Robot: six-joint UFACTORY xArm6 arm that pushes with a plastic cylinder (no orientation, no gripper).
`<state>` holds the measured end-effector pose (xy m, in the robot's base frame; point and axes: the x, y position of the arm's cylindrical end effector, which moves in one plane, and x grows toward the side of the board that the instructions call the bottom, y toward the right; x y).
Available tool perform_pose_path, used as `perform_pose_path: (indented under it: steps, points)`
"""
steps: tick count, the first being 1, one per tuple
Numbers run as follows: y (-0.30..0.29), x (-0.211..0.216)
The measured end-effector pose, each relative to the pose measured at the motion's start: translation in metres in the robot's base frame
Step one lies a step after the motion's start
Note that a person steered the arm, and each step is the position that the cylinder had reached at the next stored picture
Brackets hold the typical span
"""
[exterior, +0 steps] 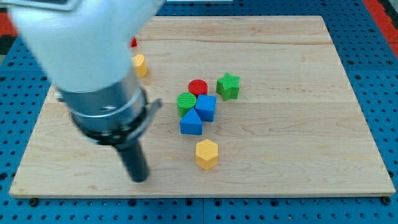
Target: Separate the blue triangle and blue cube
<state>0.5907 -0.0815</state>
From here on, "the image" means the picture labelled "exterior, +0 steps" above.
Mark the yellow hexagon block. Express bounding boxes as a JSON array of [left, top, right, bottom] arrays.
[[195, 139, 218, 170]]

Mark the yellow cylinder block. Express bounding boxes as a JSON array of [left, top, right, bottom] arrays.
[[132, 54, 147, 78]]

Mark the red block behind arm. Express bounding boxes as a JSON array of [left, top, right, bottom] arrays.
[[130, 37, 137, 48]]

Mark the red cylinder block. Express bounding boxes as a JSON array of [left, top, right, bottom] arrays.
[[188, 79, 208, 97]]

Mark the wooden board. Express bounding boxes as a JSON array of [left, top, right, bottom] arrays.
[[9, 16, 396, 198]]

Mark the blue cube block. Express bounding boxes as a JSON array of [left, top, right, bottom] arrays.
[[195, 95, 217, 122]]

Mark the green cylinder block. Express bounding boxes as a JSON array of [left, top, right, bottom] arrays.
[[177, 92, 197, 118]]

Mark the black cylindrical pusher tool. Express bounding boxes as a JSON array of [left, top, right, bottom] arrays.
[[115, 139, 150, 182]]

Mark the blue triangle block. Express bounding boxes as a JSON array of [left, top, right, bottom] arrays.
[[180, 108, 203, 135]]

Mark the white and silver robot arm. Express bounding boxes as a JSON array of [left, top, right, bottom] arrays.
[[6, 0, 163, 145]]

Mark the green star block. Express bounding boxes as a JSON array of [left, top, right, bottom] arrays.
[[216, 72, 240, 101]]

